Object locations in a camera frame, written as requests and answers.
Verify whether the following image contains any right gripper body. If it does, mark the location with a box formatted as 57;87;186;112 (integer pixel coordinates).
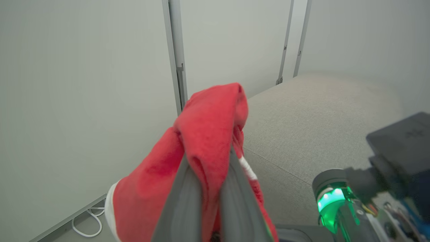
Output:
312;168;430;242

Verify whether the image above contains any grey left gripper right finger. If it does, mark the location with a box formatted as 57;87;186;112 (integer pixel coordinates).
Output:
219;147;274;242

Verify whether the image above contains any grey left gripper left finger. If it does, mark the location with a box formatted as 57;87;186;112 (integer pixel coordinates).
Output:
151;153;203;242

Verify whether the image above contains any red garment with white stripes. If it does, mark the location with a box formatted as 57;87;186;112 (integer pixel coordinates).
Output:
105;82;279;242

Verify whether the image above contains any grey fabric sofa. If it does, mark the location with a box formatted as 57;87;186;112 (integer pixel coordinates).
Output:
240;73;403;226

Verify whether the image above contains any wide white partition panel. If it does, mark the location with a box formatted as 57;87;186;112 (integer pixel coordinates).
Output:
0;0;184;242

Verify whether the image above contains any white partition panel behind sofa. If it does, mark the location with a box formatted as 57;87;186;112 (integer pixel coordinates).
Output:
168;0;295;100

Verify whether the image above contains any white looped floor cable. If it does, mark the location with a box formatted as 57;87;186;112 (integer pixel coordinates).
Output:
72;207;105;238

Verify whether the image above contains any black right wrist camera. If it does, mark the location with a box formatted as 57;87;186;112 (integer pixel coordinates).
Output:
346;112;430;209

